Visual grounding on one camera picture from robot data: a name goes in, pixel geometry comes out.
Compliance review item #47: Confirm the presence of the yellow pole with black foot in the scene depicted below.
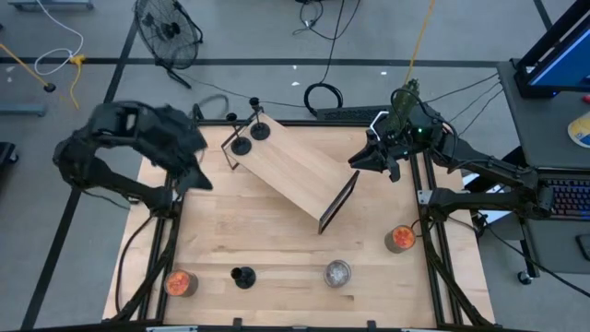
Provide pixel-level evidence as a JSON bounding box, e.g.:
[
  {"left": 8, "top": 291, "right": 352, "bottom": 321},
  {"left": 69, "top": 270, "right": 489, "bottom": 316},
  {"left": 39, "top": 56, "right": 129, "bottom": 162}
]
[{"left": 0, "top": 41, "right": 57, "bottom": 94}]

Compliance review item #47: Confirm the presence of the yellow and blue round pad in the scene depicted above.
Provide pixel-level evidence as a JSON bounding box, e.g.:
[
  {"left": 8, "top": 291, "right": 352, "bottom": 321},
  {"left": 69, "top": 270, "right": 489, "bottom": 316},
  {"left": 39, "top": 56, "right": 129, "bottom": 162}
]
[{"left": 566, "top": 110, "right": 590, "bottom": 149}]

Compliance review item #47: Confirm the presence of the wooden shelf riser black frame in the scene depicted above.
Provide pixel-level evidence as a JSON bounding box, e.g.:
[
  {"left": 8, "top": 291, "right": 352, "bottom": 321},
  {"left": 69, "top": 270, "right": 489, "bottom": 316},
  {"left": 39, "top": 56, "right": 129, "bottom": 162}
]
[{"left": 219, "top": 105, "right": 361, "bottom": 235}]

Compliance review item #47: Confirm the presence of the grey desk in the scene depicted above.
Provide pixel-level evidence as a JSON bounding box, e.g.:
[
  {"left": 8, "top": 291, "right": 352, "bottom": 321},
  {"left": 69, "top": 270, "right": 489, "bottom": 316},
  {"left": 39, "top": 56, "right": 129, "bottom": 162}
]
[{"left": 496, "top": 59, "right": 590, "bottom": 276}]

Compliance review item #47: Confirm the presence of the orange candle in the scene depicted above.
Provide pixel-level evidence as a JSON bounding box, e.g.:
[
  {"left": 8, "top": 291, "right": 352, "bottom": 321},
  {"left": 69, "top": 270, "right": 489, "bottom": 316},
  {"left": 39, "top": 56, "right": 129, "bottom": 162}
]
[
  {"left": 163, "top": 269, "right": 200, "bottom": 299},
  {"left": 383, "top": 224, "right": 418, "bottom": 255}
]

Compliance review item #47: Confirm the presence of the yellow extension cable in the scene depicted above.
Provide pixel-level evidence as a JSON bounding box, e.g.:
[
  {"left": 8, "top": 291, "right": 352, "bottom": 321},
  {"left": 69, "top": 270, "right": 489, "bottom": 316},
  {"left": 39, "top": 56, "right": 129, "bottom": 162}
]
[{"left": 67, "top": 53, "right": 89, "bottom": 111}]

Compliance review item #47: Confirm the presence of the candle tin with floral label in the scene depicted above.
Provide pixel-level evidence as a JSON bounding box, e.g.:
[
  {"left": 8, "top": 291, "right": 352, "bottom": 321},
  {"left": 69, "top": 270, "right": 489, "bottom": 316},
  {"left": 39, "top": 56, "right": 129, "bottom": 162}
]
[{"left": 323, "top": 258, "right": 353, "bottom": 290}]

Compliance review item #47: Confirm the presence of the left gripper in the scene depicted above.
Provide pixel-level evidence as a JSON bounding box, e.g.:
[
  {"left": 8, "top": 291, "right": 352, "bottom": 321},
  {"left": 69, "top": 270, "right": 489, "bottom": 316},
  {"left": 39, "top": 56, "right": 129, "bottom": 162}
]
[{"left": 146, "top": 107, "right": 215, "bottom": 196}]

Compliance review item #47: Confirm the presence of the grey metal floor base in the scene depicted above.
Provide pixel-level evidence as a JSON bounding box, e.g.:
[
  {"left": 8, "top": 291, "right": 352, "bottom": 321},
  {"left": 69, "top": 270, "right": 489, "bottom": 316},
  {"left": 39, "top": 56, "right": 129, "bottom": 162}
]
[
  {"left": 7, "top": 0, "right": 95, "bottom": 12},
  {"left": 0, "top": 103, "right": 47, "bottom": 118}
]

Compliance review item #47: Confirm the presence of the backlit black keyboard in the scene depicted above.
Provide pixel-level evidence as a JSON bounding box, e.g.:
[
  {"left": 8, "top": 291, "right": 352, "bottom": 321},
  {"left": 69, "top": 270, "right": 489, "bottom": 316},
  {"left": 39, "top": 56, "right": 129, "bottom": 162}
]
[{"left": 543, "top": 178, "right": 590, "bottom": 220}]

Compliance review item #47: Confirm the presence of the yellow hanging cord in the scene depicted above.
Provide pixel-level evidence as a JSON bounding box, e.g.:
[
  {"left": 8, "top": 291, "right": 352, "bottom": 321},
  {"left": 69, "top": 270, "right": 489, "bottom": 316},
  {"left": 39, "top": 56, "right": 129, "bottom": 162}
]
[{"left": 404, "top": 0, "right": 438, "bottom": 85}]

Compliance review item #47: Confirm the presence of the black candlestick holder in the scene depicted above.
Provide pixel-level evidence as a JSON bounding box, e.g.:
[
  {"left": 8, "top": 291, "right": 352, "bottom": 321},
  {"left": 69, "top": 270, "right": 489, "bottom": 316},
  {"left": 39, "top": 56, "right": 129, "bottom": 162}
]
[
  {"left": 248, "top": 96, "right": 272, "bottom": 142},
  {"left": 225, "top": 112, "right": 254, "bottom": 157},
  {"left": 230, "top": 266, "right": 257, "bottom": 291}
]

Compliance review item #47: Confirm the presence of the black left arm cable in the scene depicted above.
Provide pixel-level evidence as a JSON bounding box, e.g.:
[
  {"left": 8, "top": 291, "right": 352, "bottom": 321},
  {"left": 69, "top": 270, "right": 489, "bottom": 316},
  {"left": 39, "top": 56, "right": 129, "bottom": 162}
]
[{"left": 113, "top": 214, "right": 157, "bottom": 315}]

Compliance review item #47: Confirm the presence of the computer monitor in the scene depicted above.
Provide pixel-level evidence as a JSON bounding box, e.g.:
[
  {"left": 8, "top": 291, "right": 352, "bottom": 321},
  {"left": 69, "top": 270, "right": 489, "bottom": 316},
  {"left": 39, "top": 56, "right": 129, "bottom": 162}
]
[{"left": 513, "top": 0, "right": 590, "bottom": 99}]

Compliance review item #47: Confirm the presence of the black tangled floor cable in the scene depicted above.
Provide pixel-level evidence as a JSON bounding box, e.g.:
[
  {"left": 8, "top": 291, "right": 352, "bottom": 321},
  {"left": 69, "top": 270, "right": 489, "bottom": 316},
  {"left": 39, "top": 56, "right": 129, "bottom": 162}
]
[{"left": 292, "top": 0, "right": 361, "bottom": 42}]

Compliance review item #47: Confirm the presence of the black coiled floor cable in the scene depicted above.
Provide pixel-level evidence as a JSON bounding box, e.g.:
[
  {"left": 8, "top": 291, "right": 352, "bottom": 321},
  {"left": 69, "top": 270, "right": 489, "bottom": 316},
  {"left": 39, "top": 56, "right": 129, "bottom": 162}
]
[{"left": 302, "top": 0, "right": 347, "bottom": 117}]

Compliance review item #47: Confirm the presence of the thin black floor cable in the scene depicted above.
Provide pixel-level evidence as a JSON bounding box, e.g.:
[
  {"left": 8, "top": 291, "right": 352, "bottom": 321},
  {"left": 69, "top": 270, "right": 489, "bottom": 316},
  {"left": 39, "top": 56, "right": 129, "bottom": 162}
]
[{"left": 428, "top": 72, "right": 503, "bottom": 139}]

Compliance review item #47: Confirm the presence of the black power strip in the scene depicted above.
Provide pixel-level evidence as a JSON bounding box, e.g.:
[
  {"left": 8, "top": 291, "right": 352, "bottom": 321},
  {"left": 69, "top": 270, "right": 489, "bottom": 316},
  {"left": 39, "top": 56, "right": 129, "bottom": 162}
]
[{"left": 315, "top": 103, "right": 393, "bottom": 123}]

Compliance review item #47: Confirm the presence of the white sheet under desk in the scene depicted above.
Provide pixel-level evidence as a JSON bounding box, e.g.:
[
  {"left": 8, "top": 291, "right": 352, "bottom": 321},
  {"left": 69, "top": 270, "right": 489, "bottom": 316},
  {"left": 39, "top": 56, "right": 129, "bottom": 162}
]
[{"left": 463, "top": 182, "right": 518, "bottom": 225}]

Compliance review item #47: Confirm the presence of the black floor object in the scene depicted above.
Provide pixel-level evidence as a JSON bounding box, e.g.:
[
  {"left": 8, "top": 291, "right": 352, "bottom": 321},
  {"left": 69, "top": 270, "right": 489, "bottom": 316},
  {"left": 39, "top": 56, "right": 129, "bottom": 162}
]
[{"left": 0, "top": 141, "right": 19, "bottom": 168}]

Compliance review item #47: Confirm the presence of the green cactus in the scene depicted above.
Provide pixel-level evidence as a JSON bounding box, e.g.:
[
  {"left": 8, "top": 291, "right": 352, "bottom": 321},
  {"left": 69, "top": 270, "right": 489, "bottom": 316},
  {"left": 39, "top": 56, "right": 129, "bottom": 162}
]
[{"left": 385, "top": 77, "right": 421, "bottom": 135}]

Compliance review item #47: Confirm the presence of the white floor cable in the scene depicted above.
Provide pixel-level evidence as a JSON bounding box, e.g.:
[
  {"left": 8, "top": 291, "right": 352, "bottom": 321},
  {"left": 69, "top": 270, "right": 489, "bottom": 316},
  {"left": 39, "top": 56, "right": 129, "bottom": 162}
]
[{"left": 34, "top": 0, "right": 86, "bottom": 77}]

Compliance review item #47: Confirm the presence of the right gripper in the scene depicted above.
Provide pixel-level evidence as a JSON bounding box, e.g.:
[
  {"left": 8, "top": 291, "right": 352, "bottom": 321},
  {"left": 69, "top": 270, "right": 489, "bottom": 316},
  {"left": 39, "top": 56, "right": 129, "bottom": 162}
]
[{"left": 363, "top": 128, "right": 407, "bottom": 183}]

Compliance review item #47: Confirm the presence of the black right floor cable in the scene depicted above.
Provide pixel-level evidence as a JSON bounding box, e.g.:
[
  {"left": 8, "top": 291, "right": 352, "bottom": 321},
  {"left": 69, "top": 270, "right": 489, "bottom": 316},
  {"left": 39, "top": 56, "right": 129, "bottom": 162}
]
[{"left": 478, "top": 220, "right": 590, "bottom": 299}]

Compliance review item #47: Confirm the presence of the black aluminium rig frame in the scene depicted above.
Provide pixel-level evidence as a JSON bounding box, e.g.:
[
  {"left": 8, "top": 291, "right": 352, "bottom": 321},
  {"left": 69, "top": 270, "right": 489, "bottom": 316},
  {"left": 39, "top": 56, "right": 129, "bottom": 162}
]
[{"left": 103, "top": 103, "right": 497, "bottom": 332}]

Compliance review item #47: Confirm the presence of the black floor fan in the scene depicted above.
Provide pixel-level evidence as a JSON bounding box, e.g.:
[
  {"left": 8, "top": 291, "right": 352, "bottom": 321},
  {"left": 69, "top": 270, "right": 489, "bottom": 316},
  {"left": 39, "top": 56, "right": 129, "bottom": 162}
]
[{"left": 133, "top": 0, "right": 204, "bottom": 89}]

